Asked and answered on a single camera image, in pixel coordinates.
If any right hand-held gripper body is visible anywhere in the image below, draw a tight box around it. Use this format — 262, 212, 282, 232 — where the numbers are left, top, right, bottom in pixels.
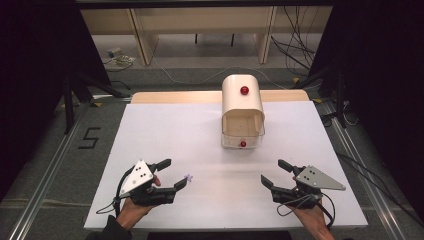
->
271, 165, 347, 210

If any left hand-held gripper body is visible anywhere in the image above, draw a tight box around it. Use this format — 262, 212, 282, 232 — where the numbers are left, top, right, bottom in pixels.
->
119, 159, 178, 206

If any white box with red knobs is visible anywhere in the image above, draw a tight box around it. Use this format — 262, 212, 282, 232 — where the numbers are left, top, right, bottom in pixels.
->
221, 73, 266, 150

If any person's right hand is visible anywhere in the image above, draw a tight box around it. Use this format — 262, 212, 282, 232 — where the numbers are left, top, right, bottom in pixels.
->
289, 199, 330, 232

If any person's left hand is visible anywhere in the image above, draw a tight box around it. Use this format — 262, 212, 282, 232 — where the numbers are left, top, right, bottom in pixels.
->
116, 175, 162, 231

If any white table cover sheet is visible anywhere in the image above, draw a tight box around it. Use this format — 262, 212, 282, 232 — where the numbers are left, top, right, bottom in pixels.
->
83, 100, 369, 231

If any black metal stand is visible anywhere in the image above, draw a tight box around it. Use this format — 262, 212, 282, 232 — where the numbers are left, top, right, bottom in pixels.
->
293, 65, 348, 130
60, 71, 132, 135

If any black curtain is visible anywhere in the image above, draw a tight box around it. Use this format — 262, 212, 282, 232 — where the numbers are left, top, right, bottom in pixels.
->
0, 0, 112, 203
307, 0, 424, 223

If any light wooden desk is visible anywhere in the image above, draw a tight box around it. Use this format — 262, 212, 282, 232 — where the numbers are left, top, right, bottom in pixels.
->
79, 6, 334, 66

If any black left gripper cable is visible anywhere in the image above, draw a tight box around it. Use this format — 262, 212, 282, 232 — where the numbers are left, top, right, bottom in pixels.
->
95, 166, 135, 218

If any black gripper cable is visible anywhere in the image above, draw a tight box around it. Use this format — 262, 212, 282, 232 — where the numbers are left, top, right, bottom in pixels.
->
276, 192, 336, 231
95, 166, 135, 218

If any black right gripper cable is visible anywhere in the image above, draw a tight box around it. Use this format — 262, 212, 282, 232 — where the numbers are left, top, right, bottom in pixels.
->
276, 192, 336, 231

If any aluminium floor rail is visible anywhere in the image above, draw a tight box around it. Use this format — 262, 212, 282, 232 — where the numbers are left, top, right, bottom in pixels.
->
319, 99, 408, 240
7, 102, 98, 240

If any black floor cable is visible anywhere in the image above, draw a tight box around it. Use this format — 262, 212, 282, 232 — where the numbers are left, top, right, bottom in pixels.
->
335, 152, 424, 228

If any white floor cable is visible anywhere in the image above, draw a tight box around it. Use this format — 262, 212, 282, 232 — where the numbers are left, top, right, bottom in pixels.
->
152, 57, 288, 90

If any bundle of black cables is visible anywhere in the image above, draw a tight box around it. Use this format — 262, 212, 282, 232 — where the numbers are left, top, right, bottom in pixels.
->
270, 6, 318, 73

